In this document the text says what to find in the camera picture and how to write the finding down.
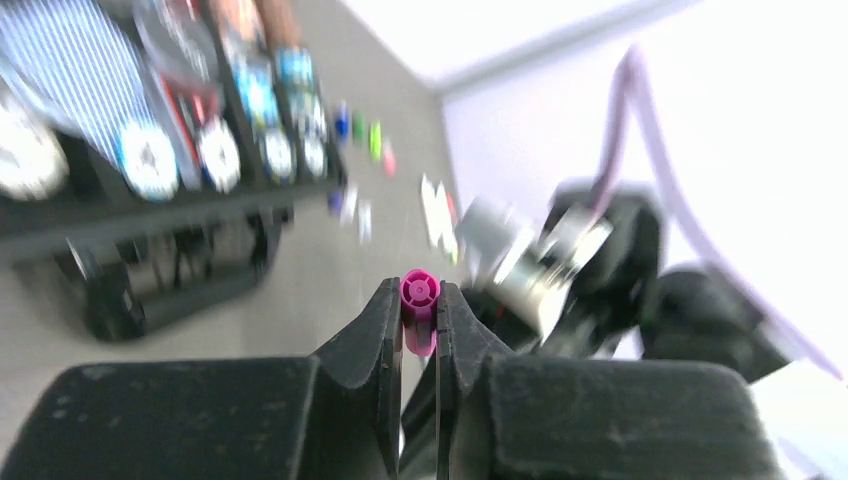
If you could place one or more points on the clear light blue pen cap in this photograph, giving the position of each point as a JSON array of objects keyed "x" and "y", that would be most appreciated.
[{"x": 364, "y": 216}]

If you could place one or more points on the small green pen cap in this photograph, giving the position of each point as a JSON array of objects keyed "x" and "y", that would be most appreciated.
[{"x": 359, "y": 127}]

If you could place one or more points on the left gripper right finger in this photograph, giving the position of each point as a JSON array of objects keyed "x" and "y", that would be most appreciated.
[{"x": 504, "y": 415}]

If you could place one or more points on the green cap white marker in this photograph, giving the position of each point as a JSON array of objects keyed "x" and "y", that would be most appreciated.
[{"x": 445, "y": 225}]

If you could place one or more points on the pink marker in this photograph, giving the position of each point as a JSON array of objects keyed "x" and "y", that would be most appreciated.
[{"x": 451, "y": 209}]

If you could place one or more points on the black poker chip case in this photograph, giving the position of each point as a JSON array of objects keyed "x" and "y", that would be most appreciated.
[{"x": 156, "y": 149}]

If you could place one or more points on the small blue pen cap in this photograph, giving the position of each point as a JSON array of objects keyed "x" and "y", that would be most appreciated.
[{"x": 342, "y": 122}]

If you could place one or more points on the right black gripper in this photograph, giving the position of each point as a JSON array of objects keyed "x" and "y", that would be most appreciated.
[{"x": 550, "y": 298}]

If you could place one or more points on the lime green pen cap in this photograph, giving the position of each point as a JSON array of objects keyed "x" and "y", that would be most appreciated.
[{"x": 375, "y": 141}]

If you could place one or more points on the small purple pen cap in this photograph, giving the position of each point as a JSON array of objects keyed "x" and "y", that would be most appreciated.
[{"x": 335, "y": 201}]

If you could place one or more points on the small magenta pen cap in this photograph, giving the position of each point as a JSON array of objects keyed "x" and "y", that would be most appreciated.
[{"x": 419, "y": 294}]

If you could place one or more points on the small pink pen cap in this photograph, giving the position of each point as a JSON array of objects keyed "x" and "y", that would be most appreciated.
[{"x": 389, "y": 159}]

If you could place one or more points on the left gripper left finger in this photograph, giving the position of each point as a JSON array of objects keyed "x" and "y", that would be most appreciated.
[{"x": 333, "y": 414}]

